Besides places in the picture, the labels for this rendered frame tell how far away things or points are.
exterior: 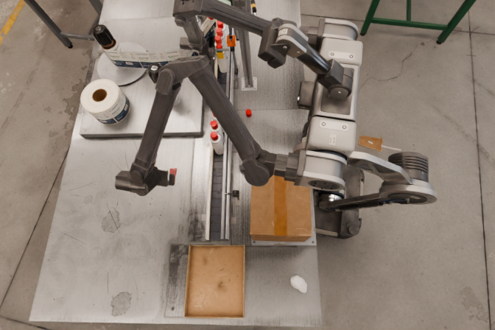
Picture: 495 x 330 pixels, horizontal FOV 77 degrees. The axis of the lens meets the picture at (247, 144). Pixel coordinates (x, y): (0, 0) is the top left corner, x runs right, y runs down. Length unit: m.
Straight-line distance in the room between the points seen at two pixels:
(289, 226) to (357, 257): 1.25
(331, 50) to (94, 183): 1.35
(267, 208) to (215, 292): 0.49
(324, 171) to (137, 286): 1.08
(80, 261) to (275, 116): 1.21
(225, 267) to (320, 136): 0.86
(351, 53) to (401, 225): 1.71
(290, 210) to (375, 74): 1.97
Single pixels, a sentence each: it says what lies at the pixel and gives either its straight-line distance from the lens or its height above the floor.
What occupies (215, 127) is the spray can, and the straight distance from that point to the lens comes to 1.46.
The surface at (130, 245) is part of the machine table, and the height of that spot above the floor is 0.83.
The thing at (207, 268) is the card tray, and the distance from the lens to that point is 1.57.
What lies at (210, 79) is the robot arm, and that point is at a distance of 0.88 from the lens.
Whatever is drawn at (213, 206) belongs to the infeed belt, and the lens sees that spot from 1.54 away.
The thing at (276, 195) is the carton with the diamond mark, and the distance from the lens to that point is 1.28.
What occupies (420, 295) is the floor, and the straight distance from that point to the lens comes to 2.58.
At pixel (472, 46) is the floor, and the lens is 3.52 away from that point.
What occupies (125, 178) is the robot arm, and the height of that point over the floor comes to 1.34.
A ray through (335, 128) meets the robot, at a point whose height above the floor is 1.53.
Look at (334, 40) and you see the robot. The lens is 1.13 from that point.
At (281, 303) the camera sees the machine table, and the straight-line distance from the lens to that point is 1.55.
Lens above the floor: 2.37
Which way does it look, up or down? 68 degrees down
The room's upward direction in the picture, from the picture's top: 10 degrees counter-clockwise
